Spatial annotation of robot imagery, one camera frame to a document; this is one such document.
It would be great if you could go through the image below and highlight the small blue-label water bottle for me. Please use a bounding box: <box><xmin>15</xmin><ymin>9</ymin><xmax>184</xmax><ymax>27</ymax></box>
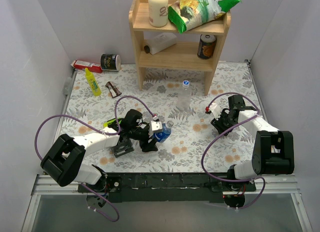
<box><xmin>153</xmin><ymin>120</ymin><xmax>174</xmax><ymax>143</ymax></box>

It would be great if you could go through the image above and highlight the clear plastic bottle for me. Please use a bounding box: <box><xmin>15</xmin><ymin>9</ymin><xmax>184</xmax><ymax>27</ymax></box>
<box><xmin>176</xmin><ymin>83</ymin><xmax>192</xmax><ymax>111</ymax></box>

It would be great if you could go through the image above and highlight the blue white bottle cap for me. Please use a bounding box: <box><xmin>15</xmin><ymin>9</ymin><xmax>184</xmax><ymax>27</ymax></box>
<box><xmin>182</xmin><ymin>80</ymin><xmax>190</xmax><ymax>87</ymax></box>

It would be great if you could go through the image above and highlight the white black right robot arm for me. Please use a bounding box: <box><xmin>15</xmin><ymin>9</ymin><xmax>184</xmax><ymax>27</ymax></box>
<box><xmin>205</xmin><ymin>93</ymin><xmax>295</xmax><ymax>191</ymax></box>

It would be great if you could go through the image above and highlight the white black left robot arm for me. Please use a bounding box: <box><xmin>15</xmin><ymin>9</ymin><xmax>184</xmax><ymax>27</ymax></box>
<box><xmin>40</xmin><ymin>109</ymin><xmax>163</xmax><ymax>192</ymax></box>

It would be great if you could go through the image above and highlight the yellow squeeze bottle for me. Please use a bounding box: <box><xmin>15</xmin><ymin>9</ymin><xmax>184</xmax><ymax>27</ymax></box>
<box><xmin>85</xmin><ymin>68</ymin><xmax>102</xmax><ymax>96</ymax></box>

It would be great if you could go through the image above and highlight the lying white bottle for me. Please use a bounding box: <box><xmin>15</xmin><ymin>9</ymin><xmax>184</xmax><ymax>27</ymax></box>
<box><xmin>144</xmin><ymin>32</ymin><xmax>177</xmax><ymax>55</ymax></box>

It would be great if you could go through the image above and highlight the cream lotion bottle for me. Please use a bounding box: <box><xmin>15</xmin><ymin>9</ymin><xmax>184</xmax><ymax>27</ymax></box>
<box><xmin>148</xmin><ymin>0</ymin><xmax>169</xmax><ymax>27</ymax></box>

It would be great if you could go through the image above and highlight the floral table cloth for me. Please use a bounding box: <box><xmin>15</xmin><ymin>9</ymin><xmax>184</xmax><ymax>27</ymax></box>
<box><xmin>60</xmin><ymin>62</ymin><xmax>258</xmax><ymax>173</ymax></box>

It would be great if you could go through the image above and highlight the brown chocolate bar wrapper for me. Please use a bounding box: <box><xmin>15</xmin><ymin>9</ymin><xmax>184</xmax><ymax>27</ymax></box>
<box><xmin>105</xmin><ymin>81</ymin><xmax>122</xmax><ymax>98</ymax></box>

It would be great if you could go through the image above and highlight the black white paper cup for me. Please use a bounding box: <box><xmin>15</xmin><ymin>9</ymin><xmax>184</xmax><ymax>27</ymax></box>
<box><xmin>100</xmin><ymin>54</ymin><xmax>121</xmax><ymax>71</ymax></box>

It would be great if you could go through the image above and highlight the dark tin can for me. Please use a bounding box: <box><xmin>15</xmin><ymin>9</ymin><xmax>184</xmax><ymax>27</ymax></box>
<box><xmin>197</xmin><ymin>34</ymin><xmax>216</xmax><ymax>59</ymax></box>

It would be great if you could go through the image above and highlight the red white toothpaste box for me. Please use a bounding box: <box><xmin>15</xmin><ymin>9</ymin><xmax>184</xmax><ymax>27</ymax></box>
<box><xmin>71</xmin><ymin>60</ymin><xmax>102</xmax><ymax>73</ymax></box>

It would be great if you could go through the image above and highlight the wooden two-tier shelf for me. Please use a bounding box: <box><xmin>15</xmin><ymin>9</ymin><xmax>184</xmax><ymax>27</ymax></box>
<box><xmin>128</xmin><ymin>0</ymin><xmax>231</xmax><ymax>95</ymax></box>

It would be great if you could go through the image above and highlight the green chips bag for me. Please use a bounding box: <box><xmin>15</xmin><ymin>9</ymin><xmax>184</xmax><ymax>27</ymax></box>
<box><xmin>168</xmin><ymin>0</ymin><xmax>241</xmax><ymax>33</ymax></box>

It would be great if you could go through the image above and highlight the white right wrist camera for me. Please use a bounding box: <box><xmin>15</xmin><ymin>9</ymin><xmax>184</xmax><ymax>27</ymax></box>
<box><xmin>205</xmin><ymin>102</ymin><xmax>222</xmax><ymax>119</ymax></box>

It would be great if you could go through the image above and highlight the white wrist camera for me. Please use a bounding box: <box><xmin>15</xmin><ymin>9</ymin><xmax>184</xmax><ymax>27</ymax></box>
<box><xmin>205</xmin><ymin>102</ymin><xmax>222</xmax><ymax>119</ymax></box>
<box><xmin>149</xmin><ymin>121</ymin><xmax>163</xmax><ymax>137</ymax></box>

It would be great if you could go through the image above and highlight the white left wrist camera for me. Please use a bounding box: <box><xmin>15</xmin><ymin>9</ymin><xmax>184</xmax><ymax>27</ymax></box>
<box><xmin>149</xmin><ymin>121</ymin><xmax>163</xmax><ymax>137</ymax></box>

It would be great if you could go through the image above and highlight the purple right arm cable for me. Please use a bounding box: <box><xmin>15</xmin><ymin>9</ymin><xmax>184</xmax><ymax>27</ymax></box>
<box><xmin>201</xmin><ymin>92</ymin><xmax>266</xmax><ymax>209</ymax></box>

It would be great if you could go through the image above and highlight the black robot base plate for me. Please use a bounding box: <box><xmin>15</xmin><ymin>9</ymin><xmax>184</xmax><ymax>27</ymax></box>
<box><xmin>79</xmin><ymin>172</ymin><xmax>261</xmax><ymax>210</ymax></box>

